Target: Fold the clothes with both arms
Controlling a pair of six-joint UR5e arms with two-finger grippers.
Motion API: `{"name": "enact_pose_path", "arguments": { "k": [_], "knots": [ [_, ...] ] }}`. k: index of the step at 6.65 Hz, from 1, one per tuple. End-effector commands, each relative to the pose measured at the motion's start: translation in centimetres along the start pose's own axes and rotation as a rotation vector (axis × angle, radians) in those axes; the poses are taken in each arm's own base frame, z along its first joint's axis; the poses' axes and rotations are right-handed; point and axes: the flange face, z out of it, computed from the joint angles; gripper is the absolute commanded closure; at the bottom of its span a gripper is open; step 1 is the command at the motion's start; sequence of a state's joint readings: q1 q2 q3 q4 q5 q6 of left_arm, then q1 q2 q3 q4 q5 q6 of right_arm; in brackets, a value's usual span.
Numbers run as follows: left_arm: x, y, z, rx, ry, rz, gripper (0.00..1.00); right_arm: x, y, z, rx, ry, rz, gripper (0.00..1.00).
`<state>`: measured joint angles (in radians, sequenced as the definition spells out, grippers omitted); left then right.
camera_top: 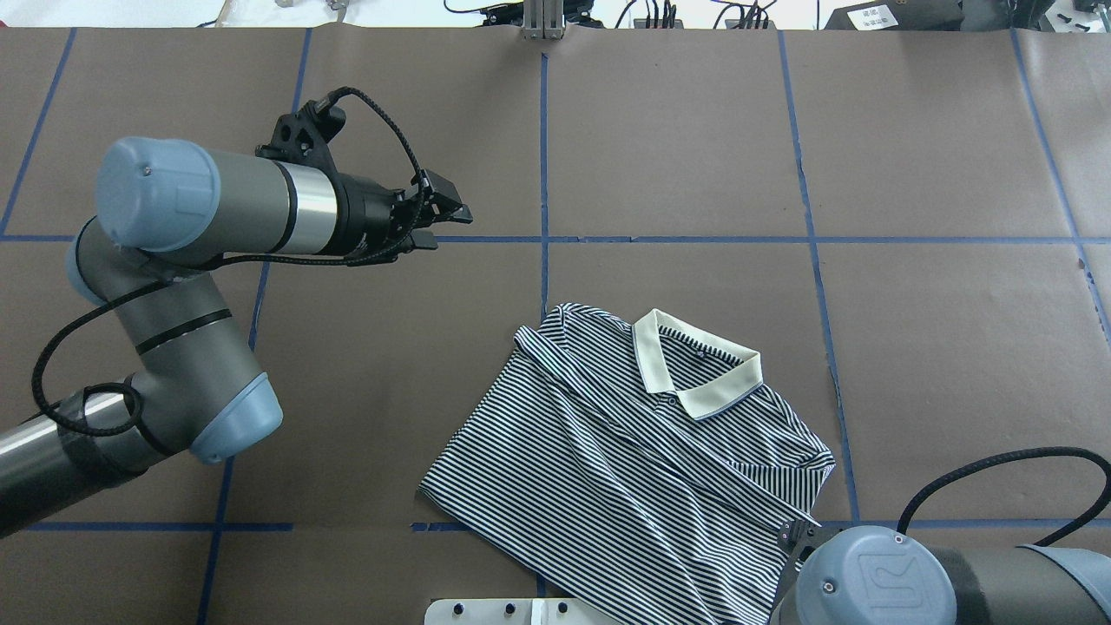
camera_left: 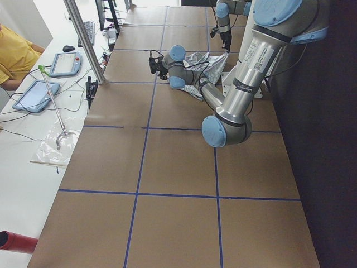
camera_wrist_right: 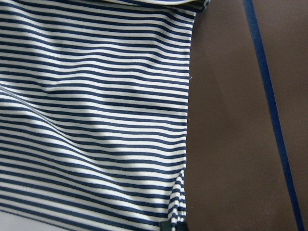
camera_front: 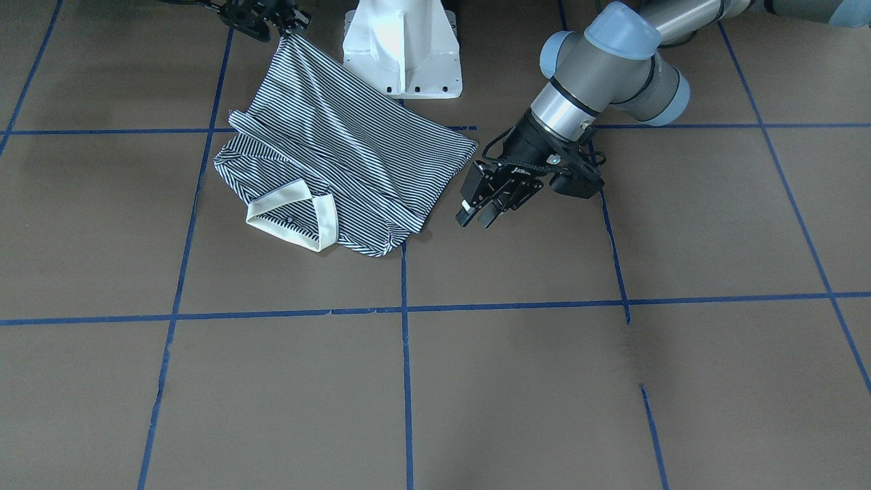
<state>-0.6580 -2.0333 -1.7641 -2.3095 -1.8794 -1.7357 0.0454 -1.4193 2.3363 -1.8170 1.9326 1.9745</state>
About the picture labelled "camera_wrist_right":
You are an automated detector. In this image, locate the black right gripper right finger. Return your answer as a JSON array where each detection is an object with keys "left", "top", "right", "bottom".
[{"left": 176, "top": 223, "right": 188, "bottom": 231}]

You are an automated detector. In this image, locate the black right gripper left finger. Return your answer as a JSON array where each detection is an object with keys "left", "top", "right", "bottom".
[{"left": 159, "top": 221, "right": 172, "bottom": 231}]

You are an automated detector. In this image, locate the navy white striped polo shirt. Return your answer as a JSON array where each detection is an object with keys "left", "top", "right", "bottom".
[{"left": 0, "top": 0, "right": 209, "bottom": 231}]

